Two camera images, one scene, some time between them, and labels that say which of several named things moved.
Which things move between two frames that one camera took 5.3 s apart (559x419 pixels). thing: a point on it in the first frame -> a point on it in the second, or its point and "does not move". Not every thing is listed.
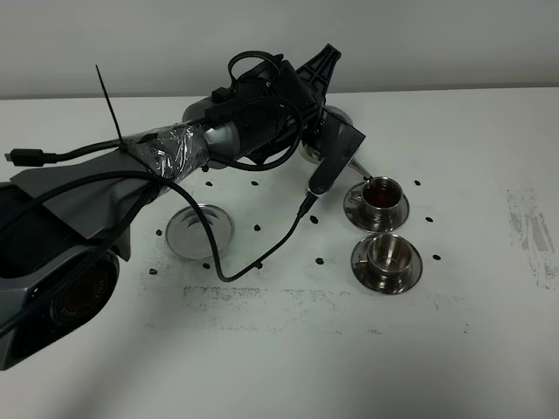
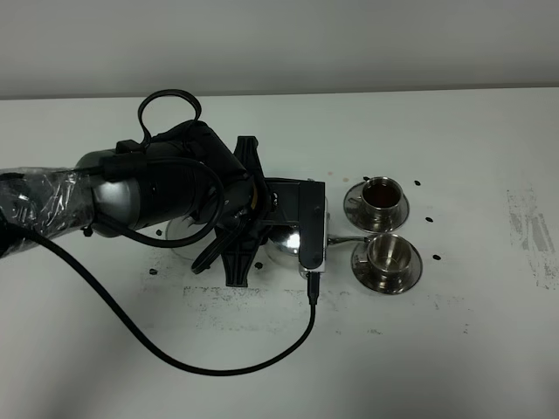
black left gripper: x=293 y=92 -> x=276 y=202
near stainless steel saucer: x=361 y=271 does not move
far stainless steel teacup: x=380 y=202 does not move
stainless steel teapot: x=344 y=115 -> x=282 y=243
